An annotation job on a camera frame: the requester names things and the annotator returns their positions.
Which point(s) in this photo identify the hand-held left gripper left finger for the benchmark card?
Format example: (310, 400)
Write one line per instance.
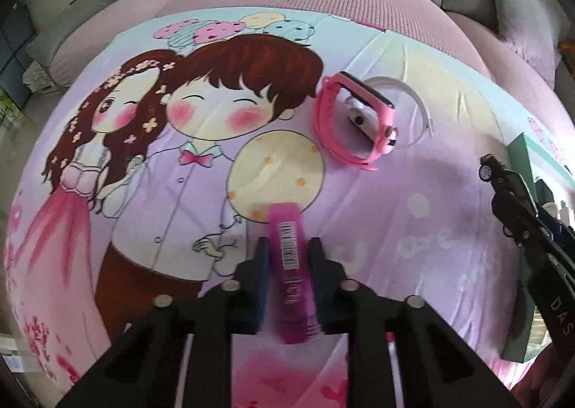
(251, 300)

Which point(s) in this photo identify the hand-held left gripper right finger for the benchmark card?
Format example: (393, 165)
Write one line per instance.
(325, 300)

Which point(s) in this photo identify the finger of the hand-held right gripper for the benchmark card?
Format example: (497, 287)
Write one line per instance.
(555, 219)
(516, 219)

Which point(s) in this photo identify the black toy car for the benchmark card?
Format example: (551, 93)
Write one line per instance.
(503, 179)

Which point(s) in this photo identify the pink translucent tube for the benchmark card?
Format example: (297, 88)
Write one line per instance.
(289, 264)

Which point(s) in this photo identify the white box with teal rim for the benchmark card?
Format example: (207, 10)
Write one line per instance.
(521, 152)

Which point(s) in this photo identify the printed cartoon blanket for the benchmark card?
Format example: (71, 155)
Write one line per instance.
(148, 210)

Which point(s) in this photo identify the pink smartwatch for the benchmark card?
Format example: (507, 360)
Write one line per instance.
(330, 129)

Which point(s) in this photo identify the white smartwatch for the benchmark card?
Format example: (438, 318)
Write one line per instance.
(364, 116)

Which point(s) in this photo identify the grey purple cushion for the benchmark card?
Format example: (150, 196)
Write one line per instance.
(521, 8)

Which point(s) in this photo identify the white patterned stool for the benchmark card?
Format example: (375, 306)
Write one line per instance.
(38, 75)

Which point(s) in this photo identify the dark cabinet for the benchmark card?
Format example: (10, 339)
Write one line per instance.
(13, 53)

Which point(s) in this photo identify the grey sofa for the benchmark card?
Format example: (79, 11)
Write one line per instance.
(54, 8)

